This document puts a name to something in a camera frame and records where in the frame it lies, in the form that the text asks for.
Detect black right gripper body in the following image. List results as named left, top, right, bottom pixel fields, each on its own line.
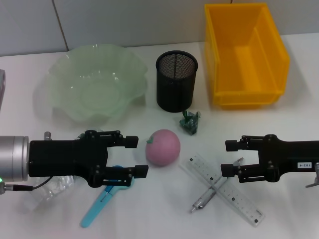
left=258, top=134, right=319, bottom=184

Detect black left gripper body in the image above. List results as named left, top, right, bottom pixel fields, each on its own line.
left=29, top=129, right=109, bottom=189

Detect pink toy peach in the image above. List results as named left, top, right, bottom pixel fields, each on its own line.
left=145, top=128, right=181, bottom=168

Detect clear green-label water bottle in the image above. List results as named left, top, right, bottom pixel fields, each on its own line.
left=18, top=126, right=105, bottom=215

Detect green plastic wrapper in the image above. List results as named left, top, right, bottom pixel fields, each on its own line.
left=179, top=111, right=201, bottom=136

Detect transparent plastic ruler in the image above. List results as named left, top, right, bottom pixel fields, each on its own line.
left=178, top=152, right=266, bottom=227

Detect silver grey pen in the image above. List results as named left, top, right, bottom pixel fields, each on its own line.
left=188, top=157, right=245, bottom=214

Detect blue scissors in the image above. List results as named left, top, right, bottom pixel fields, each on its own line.
left=79, top=165, right=137, bottom=229

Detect green glass fruit bowl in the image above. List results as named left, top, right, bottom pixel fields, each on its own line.
left=47, top=44, right=150, bottom=124

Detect black mesh pen holder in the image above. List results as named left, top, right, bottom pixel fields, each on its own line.
left=156, top=50, right=199, bottom=113

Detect yellow plastic bin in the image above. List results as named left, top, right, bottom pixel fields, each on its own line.
left=204, top=2, right=291, bottom=110

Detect right gripper cable with plugs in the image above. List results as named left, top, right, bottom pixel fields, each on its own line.
left=306, top=161, right=319, bottom=188

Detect gripper cable with plugs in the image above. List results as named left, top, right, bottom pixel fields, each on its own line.
left=0, top=131, right=54, bottom=195
left=306, top=161, right=319, bottom=188

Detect left gripper cable with plugs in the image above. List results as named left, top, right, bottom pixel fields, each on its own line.
left=0, top=131, right=54, bottom=195

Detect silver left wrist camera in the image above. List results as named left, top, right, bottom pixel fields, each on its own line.
left=0, top=69, right=6, bottom=100

